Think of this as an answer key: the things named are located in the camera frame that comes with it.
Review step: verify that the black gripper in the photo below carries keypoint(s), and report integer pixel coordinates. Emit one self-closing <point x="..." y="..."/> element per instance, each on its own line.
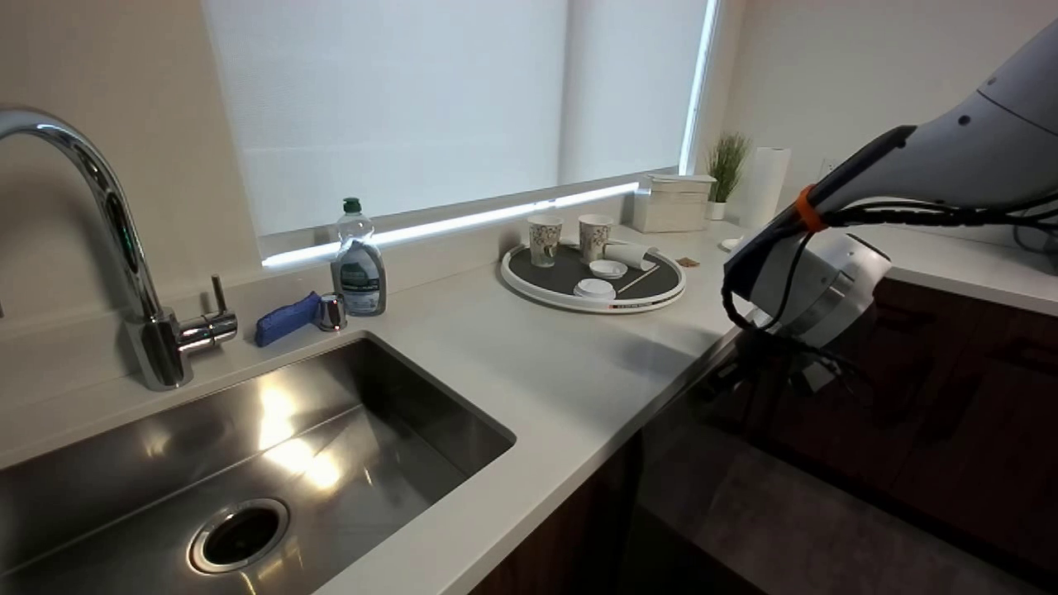
<point x="789" y="361"/>

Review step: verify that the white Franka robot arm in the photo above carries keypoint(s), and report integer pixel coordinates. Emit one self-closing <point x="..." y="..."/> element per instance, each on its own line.
<point x="969" y="144"/>

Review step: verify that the small brown block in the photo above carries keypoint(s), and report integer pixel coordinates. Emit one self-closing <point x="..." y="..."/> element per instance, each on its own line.
<point x="690" y="262"/>

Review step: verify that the wooden chopstick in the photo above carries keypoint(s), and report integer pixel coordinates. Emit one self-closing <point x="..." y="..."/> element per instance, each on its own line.
<point x="642" y="282"/>

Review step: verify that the white paper towel roll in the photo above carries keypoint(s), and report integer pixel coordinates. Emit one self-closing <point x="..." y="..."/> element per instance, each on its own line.
<point x="766" y="187"/>

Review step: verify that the white oblong dish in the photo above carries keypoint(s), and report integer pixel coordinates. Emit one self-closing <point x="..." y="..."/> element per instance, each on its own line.
<point x="638" y="257"/>

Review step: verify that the white storage box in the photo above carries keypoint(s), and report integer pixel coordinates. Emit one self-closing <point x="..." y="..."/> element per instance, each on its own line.
<point x="674" y="202"/>

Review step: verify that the small white bowl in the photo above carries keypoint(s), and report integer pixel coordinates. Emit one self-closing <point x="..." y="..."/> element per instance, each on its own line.
<point x="608" y="269"/>
<point x="594" y="289"/>

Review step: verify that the small green potted plant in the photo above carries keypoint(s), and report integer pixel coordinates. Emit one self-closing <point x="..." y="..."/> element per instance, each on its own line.
<point x="724" y="165"/>

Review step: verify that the patterned paper cup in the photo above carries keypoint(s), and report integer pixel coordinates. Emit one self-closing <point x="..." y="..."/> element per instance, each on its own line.
<point x="544" y="241"/>
<point x="597" y="236"/>

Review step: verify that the round white black tray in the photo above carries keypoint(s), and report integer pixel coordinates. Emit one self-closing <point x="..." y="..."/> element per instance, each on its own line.
<point x="549" y="289"/>

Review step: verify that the wooden cabinet door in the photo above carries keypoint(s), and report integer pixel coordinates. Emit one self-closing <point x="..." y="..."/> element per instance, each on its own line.
<point x="584" y="539"/>

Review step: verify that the white roller blind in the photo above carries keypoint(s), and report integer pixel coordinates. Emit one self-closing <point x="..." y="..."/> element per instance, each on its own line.
<point x="386" y="111"/>
<point x="634" y="86"/>

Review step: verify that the clear dish soap bottle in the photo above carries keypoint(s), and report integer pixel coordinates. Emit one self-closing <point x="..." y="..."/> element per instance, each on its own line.
<point x="360" y="274"/>

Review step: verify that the blue dish brush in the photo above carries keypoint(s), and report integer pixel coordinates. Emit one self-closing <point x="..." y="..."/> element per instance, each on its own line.
<point x="289" y="320"/>

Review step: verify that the stainless steel sink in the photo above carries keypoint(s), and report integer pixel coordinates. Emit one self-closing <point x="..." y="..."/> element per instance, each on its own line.
<point x="275" y="464"/>

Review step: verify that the chrome kitchen faucet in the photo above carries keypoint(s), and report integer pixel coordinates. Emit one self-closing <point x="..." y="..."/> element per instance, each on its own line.
<point x="121" y="252"/>

